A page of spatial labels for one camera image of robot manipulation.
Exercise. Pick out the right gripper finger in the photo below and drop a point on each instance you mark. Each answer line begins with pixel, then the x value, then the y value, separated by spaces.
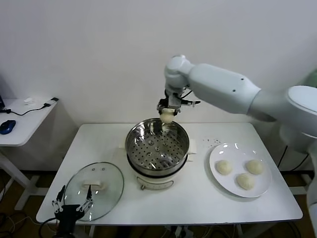
pixel 175 112
pixel 160 109

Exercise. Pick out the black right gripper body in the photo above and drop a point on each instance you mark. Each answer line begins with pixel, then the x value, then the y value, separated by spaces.
pixel 171 102

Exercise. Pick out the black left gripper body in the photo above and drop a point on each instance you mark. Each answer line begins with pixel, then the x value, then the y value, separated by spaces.
pixel 69 213

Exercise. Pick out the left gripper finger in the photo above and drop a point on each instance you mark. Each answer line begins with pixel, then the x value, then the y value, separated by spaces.
pixel 58 202
pixel 88 202

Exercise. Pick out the white steamed baozi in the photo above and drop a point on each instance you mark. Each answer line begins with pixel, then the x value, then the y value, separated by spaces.
pixel 253 166
pixel 245 181
pixel 224 167
pixel 167 117

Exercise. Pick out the glass pot lid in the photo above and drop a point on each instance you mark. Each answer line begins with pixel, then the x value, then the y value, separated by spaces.
pixel 109 183

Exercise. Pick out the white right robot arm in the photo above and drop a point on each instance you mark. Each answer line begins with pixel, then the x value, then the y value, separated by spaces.
pixel 223 86

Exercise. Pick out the stainless steel steamer basket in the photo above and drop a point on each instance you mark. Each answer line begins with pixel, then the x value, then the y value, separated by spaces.
pixel 153 148

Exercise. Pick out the white round plate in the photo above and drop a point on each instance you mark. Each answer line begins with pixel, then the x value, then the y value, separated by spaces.
pixel 223 153

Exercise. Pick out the white side desk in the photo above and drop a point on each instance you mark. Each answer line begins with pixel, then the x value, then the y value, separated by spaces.
pixel 22 129

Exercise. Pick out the blue computer mouse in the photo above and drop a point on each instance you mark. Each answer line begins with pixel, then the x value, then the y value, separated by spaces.
pixel 7 127

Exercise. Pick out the small white desk object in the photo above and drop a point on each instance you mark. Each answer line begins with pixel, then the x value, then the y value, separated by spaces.
pixel 29 101

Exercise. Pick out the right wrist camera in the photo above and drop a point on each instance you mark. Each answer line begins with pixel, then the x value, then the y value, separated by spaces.
pixel 190 102

